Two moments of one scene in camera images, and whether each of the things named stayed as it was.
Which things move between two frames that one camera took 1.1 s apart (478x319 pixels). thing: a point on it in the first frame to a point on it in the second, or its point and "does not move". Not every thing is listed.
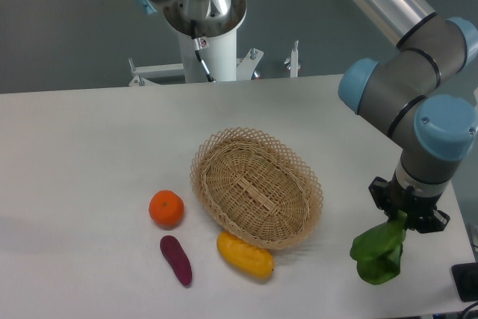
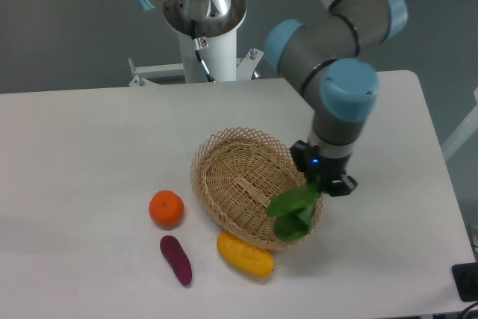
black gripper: (391, 196) to (308, 158)
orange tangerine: (166, 208) does not move
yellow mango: (255, 261) does not move
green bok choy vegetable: (378, 251) to (293, 211)
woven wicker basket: (251, 187) does not move
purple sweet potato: (178, 259) does not move
